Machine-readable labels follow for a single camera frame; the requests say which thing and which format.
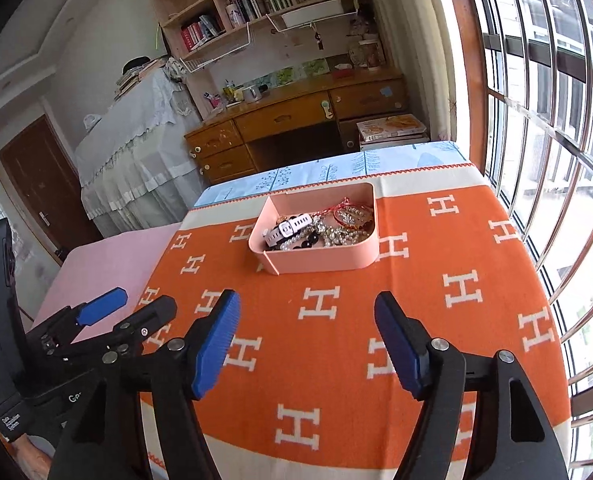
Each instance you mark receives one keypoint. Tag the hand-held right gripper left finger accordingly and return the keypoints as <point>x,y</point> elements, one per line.
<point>216,340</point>

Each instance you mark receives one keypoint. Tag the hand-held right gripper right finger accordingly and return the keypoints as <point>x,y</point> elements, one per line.
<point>399,345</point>

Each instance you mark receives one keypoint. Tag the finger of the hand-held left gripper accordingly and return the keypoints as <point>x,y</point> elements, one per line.
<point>101,305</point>
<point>146,320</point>

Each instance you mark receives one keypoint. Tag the pink plastic tray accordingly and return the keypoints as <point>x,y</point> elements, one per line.
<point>321,260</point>

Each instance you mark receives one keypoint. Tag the rhinestone leaf tiara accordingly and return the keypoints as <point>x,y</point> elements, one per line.
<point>336,234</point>

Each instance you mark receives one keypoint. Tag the pink bed sheet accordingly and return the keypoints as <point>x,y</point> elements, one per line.
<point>116,260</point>

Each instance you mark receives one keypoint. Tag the orange letter-print blanket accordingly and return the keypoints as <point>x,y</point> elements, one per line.
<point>326,360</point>

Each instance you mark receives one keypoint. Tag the white wrist watch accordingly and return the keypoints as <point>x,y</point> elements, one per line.
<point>286,227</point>

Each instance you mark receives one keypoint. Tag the brown wooden door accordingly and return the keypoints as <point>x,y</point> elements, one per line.
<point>41,175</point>

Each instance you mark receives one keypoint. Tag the white lace cover cloth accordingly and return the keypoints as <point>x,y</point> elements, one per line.
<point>136,150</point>

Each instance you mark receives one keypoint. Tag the light blue tree-print cloth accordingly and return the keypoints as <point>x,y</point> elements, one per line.
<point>326,167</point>

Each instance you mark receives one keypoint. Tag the stack of magazines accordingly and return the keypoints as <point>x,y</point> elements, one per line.
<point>391,125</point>

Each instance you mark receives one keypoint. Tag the wooden desk with drawers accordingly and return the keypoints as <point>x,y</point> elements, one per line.
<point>276,120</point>

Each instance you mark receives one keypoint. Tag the black hat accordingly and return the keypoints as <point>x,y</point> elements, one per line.
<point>136,64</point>

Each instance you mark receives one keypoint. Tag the white kettle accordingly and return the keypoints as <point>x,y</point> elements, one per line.
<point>251,94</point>

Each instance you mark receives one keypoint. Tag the red tissue box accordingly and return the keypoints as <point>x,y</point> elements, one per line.
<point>342,72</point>

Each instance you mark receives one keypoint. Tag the row of red books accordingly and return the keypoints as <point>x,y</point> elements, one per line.
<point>194,35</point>

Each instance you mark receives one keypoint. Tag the green landscape pictures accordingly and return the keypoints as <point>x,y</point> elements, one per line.
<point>311,67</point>

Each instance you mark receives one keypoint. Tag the window with metal bars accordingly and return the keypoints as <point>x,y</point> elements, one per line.
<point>464,60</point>

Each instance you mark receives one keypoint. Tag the floral patterned jar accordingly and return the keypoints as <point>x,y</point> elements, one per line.
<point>369,52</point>

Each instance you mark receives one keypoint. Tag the cream curtain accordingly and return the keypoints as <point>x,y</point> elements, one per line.
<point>411,35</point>

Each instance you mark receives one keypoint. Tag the white hanging basket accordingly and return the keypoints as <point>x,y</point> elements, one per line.
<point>316,14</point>

